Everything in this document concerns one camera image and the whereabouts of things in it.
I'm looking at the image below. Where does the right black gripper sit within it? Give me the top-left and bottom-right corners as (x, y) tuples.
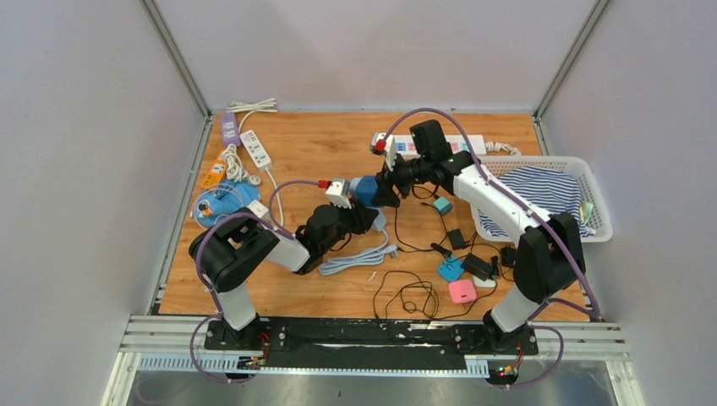
(373, 149), (432, 208)

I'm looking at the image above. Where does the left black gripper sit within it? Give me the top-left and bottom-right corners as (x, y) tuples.
(319, 196), (376, 254)

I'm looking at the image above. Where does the dark blue cube adapter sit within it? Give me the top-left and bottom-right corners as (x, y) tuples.
(349, 175), (378, 208)

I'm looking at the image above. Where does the light blue power strip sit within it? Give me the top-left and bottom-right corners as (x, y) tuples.
(371, 208), (388, 233)

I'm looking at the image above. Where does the light blue cable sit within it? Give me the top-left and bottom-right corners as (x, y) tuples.
(318, 229), (400, 277)

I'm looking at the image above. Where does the white power strip blue USB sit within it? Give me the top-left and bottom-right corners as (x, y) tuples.
(391, 134), (522, 161)

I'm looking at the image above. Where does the white cube adapter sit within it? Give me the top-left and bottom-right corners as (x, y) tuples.
(247, 200), (271, 220)

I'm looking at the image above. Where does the black TP-Link charger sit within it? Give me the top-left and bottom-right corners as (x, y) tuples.
(428, 228), (470, 259)

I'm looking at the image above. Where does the black charger with cable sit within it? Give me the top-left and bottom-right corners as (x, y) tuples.
(370, 269), (499, 323)

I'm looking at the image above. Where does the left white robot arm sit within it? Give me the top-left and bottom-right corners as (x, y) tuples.
(189, 203), (385, 349)

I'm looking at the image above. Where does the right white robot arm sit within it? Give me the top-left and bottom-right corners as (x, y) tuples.
(370, 120), (586, 354)

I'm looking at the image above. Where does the small blue charger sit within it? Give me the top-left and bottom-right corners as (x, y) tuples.
(437, 255), (464, 283)

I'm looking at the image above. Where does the pink square charger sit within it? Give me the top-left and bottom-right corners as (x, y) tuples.
(448, 279), (478, 305)

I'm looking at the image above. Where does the white square charger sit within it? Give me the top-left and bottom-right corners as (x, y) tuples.
(472, 276), (497, 289)

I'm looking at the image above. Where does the orange power strip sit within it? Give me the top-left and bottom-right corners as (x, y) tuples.
(200, 157), (227, 189)

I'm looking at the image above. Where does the purple power strip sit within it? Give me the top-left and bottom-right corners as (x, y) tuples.
(219, 112), (241, 147)

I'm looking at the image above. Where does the striped blue white cloth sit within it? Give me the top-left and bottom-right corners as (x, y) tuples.
(498, 166), (596, 237)

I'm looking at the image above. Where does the white plastic basket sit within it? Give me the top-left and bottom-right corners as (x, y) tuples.
(481, 156), (613, 244)

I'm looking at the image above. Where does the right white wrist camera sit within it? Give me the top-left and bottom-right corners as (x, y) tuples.
(369, 132), (403, 172)

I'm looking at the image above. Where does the black mounting rail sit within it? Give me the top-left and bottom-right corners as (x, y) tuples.
(200, 317), (539, 370)

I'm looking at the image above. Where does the white power strip with cord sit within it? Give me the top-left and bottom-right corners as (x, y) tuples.
(239, 130), (273, 172)

